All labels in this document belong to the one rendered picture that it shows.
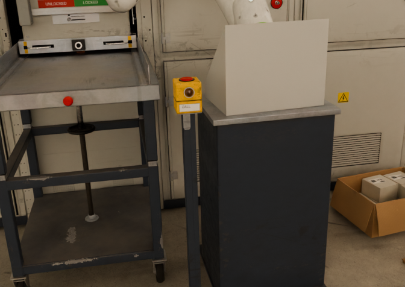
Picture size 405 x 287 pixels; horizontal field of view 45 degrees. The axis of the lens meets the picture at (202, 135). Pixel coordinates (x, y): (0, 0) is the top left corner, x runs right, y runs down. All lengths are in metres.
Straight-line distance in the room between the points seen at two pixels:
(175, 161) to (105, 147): 0.36
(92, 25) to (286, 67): 1.06
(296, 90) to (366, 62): 1.02
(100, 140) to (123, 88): 0.81
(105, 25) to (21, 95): 0.78
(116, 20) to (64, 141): 0.64
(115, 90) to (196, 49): 0.77
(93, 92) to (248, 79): 0.53
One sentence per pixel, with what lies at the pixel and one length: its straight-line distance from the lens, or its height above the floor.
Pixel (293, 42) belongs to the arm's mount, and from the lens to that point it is 1.67.
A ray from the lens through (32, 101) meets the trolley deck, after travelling 1.73.
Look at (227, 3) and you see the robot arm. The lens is 2.06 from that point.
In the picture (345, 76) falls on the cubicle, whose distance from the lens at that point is 2.65.
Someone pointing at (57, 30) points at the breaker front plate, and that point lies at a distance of 2.40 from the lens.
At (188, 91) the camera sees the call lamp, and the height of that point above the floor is 0.88.
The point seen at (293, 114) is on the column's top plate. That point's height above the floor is 0.75.
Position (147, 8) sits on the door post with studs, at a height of 1.05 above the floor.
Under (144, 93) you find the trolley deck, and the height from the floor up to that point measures 0.82.
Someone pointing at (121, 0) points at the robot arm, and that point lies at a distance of 1.94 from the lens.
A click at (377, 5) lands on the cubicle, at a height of 1.02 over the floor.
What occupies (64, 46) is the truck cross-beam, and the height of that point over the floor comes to 0.89.
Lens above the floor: 1.24
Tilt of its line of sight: 20 degrees down
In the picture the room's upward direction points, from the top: 2 degrees counter-clockwise
